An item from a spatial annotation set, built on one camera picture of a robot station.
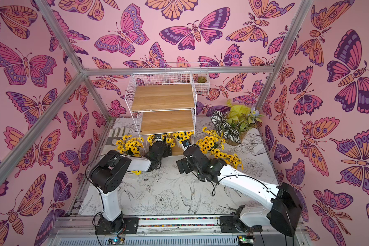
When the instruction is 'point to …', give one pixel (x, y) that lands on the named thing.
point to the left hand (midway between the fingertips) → (166, 145)
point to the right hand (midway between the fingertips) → (186, 157)
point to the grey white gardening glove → (116, 134)
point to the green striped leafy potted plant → (232, 125)
